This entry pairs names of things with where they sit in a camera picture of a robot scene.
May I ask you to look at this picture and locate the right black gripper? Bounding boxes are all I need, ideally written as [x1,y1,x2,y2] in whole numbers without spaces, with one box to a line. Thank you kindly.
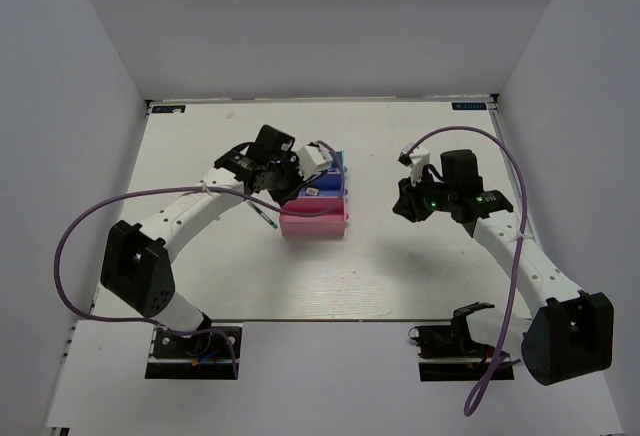
[393,167,457,222]

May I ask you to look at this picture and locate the green gel pen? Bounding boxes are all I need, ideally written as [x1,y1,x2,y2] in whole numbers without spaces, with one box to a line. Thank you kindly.
[246,201,278,230]

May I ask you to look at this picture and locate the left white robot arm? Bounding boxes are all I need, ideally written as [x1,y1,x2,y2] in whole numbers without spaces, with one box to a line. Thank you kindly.
[100,125,303,355]

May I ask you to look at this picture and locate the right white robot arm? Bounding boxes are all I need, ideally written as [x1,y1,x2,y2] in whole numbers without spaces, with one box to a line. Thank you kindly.
[392,147,614,386]

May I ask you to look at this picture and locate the dark blue bin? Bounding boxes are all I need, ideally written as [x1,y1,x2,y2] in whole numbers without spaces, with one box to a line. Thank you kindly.
[299,172,348,198]

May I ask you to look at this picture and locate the pink bin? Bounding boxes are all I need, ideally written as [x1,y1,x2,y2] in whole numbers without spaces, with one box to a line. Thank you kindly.
[279,198,349,238]

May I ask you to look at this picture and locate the light blue bin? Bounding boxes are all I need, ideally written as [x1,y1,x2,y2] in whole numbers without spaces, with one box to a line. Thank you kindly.
[327,151,348,174]

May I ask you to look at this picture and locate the right corner label sticker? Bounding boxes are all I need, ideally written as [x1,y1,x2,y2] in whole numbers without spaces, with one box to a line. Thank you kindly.
[451,101,487,111]

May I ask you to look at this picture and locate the corner label sticker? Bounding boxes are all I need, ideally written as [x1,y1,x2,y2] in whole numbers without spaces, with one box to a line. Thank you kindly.
[151,105,186,114]
[451,101,487,111]

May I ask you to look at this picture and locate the left corner label sticker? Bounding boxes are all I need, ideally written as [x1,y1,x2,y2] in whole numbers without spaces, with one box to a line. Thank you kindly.
[151,105,186,114]

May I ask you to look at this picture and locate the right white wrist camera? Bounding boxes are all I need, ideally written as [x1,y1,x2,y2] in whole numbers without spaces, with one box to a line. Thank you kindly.
[398,144,430,186]

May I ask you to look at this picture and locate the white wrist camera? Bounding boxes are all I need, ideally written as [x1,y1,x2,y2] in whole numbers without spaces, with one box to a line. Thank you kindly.
[295,143,333,180]
[398,144,430,186]

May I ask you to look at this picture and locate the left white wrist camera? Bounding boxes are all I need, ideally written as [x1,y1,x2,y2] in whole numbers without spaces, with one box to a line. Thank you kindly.
[295,143,333,180]

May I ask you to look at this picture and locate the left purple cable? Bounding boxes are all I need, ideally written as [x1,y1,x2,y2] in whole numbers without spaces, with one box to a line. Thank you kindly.
[53,140,346,380]

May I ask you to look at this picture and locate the purple cable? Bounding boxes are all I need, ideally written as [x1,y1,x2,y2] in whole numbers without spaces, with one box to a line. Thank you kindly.
[403,126,529,416]
[53,140,346,380]

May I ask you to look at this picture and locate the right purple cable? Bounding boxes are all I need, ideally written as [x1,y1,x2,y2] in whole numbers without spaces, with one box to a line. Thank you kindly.
[403,126,529,416]

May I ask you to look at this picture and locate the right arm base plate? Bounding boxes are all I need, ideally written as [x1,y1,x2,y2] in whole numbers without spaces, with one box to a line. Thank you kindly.
[407,302,495,382]

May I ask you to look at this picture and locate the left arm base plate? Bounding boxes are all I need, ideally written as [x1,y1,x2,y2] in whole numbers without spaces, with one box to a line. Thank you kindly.
[145,324,243,380]

